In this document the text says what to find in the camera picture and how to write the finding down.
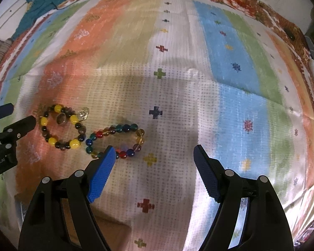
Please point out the striped colourful mat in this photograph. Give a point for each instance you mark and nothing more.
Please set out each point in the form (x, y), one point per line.
(172, 109)

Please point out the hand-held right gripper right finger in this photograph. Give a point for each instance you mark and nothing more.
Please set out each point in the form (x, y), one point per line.
(206, 172)

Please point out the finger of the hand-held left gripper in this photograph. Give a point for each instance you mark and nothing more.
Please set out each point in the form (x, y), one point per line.
(1, 111)
(21, 128)

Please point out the teal garment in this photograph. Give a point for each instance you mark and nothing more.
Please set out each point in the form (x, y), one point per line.
(41, 2)

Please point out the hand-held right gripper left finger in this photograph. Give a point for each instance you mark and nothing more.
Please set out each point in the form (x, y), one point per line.
(102, 172)

